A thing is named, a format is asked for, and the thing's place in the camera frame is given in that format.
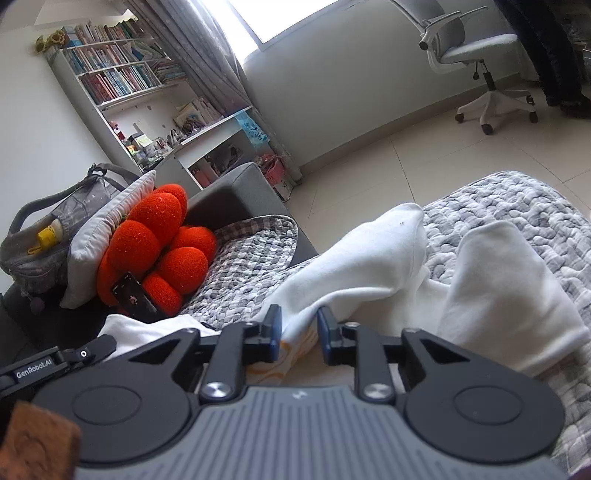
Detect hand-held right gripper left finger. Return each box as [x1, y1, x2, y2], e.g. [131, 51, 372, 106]
[127, 305, 283, 404]

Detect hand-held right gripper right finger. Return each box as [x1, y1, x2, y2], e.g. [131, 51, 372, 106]
[317, 306, 467, 404]

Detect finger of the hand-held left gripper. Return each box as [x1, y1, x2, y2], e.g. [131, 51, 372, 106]
[62, 335, 117, 370]

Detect white printed t-shirt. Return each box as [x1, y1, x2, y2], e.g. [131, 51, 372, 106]
[97, 203, 583, 386]

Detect grey shoulder bag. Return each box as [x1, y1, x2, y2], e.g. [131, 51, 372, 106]
[0, 162, 139, 296]

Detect black smartphone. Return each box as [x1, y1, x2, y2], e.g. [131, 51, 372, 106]
[111, 272, 169, 324]

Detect brown fuzzy cloth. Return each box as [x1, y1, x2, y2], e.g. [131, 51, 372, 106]
[0, 401, 83, 480]

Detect grey checked quilted mat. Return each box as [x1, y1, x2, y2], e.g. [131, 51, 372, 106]
[178, 215, 298, 319]

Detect white ruffled pillow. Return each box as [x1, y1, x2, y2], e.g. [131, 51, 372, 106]
[60, 170, 158, 310]

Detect yellow bottle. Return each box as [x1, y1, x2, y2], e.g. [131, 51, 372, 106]
[28, 220, 63, 254]

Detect orange knot cushion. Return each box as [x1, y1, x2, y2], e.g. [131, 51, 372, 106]
[96, 184, 219, 319]

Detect pink basket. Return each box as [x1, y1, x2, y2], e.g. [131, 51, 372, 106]
[259, 154, 284, 188]

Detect white desk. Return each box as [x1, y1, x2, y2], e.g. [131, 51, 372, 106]
[157, 105, 278, 190]

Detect blue patterned cloth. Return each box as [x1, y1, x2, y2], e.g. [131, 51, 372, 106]
[235, 113, 269, 144]

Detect cluster of small desk items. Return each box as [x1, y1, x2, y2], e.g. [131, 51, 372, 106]
[111, 120, 185, 171]

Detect grey quilted blanket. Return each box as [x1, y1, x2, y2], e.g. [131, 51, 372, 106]
[259, 171, 591, 480]

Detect pile of picture books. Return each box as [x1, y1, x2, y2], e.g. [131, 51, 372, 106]
[173, 97, 222, 134]

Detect white bookshelf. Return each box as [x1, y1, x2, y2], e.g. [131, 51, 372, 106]
[44, 18, 195, 144]

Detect rows of books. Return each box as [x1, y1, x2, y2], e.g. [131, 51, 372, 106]
[62, 18, 185, 104]

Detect grey curtain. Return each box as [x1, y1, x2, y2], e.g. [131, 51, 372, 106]
[124, 0, 305, 185]

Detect wide window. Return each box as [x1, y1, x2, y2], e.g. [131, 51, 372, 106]
[231, 0, 342, 51]

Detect white office chair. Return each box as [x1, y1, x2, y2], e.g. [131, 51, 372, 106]
[390, 0, 541, 137]

